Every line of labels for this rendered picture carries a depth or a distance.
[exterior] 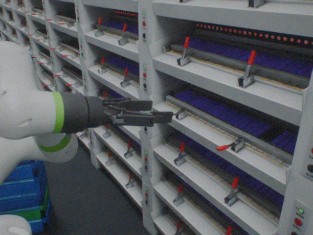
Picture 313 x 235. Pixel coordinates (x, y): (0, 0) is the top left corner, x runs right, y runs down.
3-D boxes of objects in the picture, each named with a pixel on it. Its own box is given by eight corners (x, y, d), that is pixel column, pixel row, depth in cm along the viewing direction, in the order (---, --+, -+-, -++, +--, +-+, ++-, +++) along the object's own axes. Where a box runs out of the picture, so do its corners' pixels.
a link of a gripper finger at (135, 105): (130, 111, 83) (129, 110, 84) (151, 110, 87) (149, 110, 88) (132, 101, 82) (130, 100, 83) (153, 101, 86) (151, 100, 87)
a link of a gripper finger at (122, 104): (105, 119, 74) (100, 117, 75) (129, 111, 84) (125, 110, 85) (107, 103, 73) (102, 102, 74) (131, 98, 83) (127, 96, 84)
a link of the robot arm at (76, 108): (66, 94, 62) (53, 83, 69) (61, 146, 65) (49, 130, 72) (93, 95, 65) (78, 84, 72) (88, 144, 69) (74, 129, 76)
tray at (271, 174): (287, 198, 75) (286, 170, 70) (154, 115, 121) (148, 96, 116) (335, 155, 82) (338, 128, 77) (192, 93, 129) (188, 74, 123)
